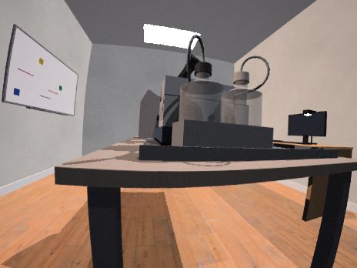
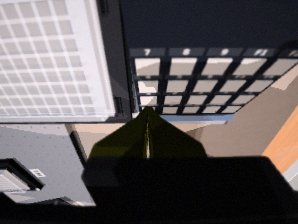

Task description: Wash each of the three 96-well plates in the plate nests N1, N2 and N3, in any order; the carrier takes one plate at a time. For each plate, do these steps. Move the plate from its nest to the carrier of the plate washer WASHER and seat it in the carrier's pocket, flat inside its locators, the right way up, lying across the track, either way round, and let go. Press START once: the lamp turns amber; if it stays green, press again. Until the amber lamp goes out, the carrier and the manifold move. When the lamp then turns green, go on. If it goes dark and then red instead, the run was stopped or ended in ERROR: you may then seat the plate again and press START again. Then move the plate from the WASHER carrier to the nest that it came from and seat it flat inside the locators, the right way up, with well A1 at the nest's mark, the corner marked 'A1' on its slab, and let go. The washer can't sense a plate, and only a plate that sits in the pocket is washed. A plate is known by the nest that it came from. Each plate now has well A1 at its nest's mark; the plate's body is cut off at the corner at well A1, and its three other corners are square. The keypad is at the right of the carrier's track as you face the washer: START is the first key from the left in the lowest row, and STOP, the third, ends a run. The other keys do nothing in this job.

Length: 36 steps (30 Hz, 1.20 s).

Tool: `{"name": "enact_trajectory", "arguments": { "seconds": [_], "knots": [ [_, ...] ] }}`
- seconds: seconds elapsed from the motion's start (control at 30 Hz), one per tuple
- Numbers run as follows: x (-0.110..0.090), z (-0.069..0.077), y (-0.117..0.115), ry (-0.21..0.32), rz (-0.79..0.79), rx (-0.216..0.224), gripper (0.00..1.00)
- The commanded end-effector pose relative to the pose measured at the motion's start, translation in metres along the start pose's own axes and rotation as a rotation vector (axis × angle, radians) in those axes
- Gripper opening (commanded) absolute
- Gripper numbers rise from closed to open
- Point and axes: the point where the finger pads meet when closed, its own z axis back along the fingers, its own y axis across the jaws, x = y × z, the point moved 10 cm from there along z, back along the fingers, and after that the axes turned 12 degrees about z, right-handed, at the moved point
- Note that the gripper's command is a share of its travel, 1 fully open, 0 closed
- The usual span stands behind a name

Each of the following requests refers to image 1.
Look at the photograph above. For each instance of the translucent grey bottle with cap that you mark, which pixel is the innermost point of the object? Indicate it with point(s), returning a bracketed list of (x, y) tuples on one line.
[(243, 105)]

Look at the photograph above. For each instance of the grey bottle with black cap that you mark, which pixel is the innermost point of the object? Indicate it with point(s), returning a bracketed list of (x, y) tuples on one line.
[(202, 100)]

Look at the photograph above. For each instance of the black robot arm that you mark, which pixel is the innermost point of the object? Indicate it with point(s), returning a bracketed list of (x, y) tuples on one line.
[(193, 61)]

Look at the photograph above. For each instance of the black curved hose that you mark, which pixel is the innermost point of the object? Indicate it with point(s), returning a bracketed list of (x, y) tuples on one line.
[(189, 53)]

